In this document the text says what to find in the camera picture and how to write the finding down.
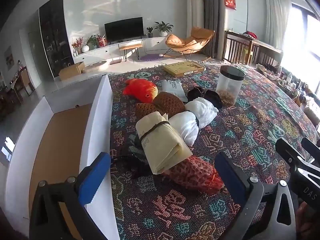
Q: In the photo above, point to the beige cloth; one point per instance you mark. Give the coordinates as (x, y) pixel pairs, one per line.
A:
(160, 142)

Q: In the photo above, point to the flat yellow box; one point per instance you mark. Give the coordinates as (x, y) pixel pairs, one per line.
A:
(182, 68)

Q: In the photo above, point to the small plant in black pot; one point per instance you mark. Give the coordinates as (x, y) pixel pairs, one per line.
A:
(150, 32)

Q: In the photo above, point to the pile of assorted clutter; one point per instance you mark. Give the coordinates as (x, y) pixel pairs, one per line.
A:
(295, 85)

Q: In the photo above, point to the white cloth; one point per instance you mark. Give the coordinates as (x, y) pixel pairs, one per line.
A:
(190, 122)

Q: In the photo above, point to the white cardboard box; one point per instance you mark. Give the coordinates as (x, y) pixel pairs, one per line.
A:
(100, 110)

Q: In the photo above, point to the large plant in white pot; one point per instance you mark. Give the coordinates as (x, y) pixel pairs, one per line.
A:
(163, 28)

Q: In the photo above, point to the red flowers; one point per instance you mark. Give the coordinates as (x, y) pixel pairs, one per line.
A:
(78, 43)

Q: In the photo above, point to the wooden chair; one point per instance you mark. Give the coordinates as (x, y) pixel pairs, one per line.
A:
(25, 80)

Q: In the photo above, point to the black display cabinet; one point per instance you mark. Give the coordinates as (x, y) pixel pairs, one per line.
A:
(55, 37)

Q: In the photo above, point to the bright window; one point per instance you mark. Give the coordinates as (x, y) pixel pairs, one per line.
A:
(302, 42)

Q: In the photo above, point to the red wall hanging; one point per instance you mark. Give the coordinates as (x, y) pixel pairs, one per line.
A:
(230, 0)

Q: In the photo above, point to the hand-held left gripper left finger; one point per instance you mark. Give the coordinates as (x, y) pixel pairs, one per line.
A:
(93, 177)

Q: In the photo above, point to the red mesh cloth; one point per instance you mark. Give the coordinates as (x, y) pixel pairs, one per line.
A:
(195, 173)

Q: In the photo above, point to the brown mesh cloth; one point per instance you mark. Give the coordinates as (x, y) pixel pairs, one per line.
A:
(170, 102)

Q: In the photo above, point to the bushy green plant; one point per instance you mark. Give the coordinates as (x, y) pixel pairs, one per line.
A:
(93, 41)

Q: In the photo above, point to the clear jar with black lid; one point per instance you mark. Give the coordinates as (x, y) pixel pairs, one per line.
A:
(230, 85)

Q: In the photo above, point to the white television cabinet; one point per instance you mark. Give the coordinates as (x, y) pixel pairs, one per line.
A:
(155, 42)

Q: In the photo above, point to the black rolled cloth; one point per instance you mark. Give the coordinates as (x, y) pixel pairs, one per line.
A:
(212, 98)

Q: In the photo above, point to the person's right hand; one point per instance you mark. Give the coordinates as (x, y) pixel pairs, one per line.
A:
(305, 217)

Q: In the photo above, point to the light grey plastic packet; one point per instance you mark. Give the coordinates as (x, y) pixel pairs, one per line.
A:
(172, 87)

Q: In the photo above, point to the red gift boxes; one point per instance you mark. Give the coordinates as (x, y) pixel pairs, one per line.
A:
(102, 41)

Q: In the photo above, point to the patterned woven blanket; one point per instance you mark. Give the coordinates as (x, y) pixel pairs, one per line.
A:
(250, 130)

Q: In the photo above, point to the red clothes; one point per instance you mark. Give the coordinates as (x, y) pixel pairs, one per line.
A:
(250, 34)

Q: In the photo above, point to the wooden railing bench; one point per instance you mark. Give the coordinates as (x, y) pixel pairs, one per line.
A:
(240, 50)

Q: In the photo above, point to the wooden stool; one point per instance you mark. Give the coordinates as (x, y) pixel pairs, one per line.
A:
(130, 46)

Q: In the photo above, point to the framed wall picture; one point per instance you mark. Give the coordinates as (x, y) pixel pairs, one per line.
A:
(9, 57)

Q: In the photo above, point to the white round vase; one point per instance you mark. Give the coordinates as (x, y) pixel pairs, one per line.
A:
(85, 48)

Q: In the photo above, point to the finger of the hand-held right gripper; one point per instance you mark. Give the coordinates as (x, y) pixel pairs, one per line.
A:
(287, 150)
(311, 146)

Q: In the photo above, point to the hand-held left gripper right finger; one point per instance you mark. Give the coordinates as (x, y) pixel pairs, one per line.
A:
(230, 177)

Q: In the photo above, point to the black television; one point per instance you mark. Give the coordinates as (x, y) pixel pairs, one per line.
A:
(123, 30)

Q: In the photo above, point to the brown cardboard box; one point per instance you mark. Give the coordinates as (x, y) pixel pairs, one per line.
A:
(71, 71)

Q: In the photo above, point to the purple floor mat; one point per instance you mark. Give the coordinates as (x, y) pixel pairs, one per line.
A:
(151, 57)

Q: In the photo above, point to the grey curtain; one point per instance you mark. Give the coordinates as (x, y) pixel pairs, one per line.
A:
(212, 17)

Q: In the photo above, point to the orange fish plush toy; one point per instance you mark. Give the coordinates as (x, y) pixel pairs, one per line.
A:
(140, 88)

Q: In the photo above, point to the orange lounge chair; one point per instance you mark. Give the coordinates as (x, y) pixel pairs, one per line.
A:
(185, 41)

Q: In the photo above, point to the covered standing air conditioner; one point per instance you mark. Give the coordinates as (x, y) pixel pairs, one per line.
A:
(195, 12)

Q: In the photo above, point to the white curtain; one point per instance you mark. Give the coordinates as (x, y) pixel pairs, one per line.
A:
(276, 17)

